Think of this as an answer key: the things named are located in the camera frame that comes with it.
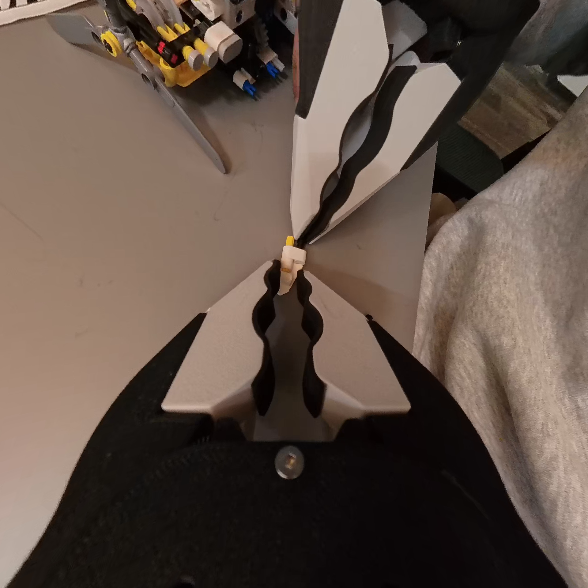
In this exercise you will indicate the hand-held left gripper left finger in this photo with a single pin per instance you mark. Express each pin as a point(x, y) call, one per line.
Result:
point(216, 363)

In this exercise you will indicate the white lego connector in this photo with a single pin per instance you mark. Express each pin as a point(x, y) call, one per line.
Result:
point(293, 255)

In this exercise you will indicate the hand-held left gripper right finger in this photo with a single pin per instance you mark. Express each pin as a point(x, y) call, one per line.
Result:
point(363, 363)

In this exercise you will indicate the person's right forearm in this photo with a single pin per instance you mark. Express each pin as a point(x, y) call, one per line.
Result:
point(551, 36)

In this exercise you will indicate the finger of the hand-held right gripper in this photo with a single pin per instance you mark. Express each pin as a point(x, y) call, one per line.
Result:
point(335, 92)
point(413, 115)

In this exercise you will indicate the zebra striped sticker sheet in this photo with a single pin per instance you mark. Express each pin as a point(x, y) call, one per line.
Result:
point(27, 9)

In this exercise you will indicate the lego plane model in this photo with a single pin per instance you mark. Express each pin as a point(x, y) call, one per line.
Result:
point(183, 41)

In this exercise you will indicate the black office chair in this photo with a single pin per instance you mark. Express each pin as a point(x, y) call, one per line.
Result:
point(468, 156)

